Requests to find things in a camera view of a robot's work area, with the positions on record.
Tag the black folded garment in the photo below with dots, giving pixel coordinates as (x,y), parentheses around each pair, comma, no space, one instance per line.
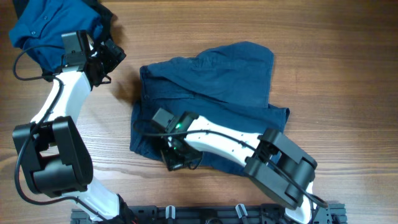
(104,21)

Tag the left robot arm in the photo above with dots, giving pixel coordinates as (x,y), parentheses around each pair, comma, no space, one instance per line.
(53,163)

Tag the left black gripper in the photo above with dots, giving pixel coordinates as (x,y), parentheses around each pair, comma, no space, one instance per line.
(112,62)

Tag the dark navy blue shorts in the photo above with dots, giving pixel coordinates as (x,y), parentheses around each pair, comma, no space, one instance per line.
(228,85)

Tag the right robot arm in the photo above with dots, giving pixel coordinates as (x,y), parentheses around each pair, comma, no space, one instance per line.
(274,163)

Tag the folded blue button shirt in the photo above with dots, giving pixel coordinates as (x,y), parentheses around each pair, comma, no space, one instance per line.
(53,31)

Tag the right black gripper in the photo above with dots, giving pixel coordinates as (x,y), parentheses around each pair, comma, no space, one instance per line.
(171,162)

